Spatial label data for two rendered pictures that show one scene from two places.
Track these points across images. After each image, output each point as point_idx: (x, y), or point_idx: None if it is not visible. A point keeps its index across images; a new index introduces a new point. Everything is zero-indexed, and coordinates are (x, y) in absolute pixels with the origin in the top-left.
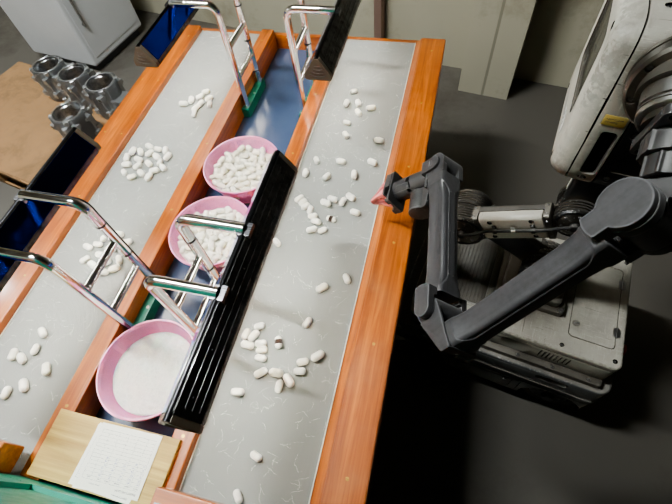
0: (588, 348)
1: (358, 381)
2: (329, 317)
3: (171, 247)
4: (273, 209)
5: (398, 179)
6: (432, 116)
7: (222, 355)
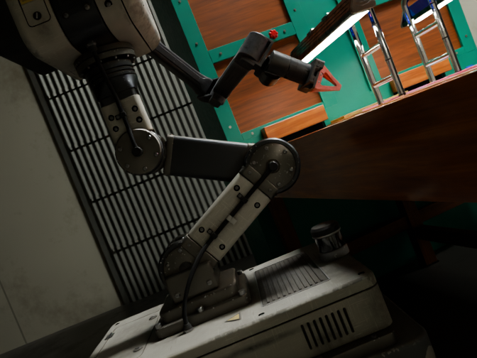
0: (142, 315)
1: None
2: None
3: (473, 65)
4: (332, 19)
5: (311, 67)
6: (417, 96)
7: (298, 54)
